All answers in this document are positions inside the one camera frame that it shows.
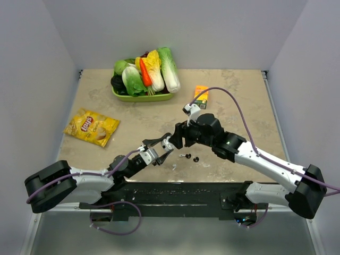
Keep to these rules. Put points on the white earbud charging case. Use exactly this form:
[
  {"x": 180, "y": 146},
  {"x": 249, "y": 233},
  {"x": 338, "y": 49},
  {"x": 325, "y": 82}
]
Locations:
[{"x": 166, "y": 145}]

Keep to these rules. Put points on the orange carrot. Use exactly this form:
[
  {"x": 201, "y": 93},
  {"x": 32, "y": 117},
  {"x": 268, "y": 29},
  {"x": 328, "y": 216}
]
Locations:
[{"x": 146, "y": 78}]

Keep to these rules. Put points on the green white bok choy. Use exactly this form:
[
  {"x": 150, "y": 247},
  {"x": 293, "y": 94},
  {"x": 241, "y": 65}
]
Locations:
[{"x": 133, "y": 82}]

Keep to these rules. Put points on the napa cabbage right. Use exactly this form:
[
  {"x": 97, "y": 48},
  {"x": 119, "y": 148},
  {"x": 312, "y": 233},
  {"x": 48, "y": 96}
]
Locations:
[{"x": 169, "y": 70}]

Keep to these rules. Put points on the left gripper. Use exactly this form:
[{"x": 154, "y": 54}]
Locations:
[{"x": 160, "y": 160}]

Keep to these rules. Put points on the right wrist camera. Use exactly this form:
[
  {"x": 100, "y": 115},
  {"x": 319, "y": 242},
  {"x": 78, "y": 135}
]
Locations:
[{"x": 192, "y": 111}]

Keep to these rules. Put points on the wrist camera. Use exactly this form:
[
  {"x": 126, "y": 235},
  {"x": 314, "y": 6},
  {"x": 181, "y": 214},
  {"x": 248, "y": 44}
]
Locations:
[
  {"x": 192, "y": 111},
  {"x": 149, "y": 156}
]

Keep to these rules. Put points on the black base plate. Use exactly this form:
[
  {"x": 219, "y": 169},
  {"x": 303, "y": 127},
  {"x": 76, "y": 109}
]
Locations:
[{"x": 198, "y": 199}]

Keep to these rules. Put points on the yellow chips bag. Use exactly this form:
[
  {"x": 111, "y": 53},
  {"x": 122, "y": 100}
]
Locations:
[{"x": 91, "y": 127}]

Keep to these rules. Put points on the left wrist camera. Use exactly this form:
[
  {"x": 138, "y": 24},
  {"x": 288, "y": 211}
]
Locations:
[{"x": 149, "y": 156}]

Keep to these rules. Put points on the round green vegetable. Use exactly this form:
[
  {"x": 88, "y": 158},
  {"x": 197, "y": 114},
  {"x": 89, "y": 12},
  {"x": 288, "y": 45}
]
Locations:
[{"x": 120, "y": 66}]

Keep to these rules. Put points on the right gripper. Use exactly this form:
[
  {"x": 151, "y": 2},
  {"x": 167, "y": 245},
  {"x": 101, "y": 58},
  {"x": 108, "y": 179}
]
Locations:
[{"x": 182, "y": 130}]

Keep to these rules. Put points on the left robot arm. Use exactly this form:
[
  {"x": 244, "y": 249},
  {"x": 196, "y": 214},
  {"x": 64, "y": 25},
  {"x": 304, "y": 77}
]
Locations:
[{"x": 60, "y": 183}]

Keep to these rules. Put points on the yellow leaf cabbage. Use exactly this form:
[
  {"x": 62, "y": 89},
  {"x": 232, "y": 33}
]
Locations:
[{"x": 153, "y": 64}]

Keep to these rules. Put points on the green plastic tray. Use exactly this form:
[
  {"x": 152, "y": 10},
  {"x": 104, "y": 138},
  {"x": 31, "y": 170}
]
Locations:
[{"x": 142, "y": 99}]

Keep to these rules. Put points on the orange juice box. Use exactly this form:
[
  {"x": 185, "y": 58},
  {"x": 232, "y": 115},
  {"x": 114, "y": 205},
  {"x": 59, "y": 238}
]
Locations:
[{"x": 202, "y": 100}]

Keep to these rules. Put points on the black toy vegetable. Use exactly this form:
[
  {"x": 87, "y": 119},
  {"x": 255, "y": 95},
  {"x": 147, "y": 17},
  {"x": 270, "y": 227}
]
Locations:
[{"x": 117, "y": 82}]

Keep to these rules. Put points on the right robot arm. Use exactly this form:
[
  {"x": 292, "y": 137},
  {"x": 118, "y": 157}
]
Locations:
[{"x": 297, "y": 187}]

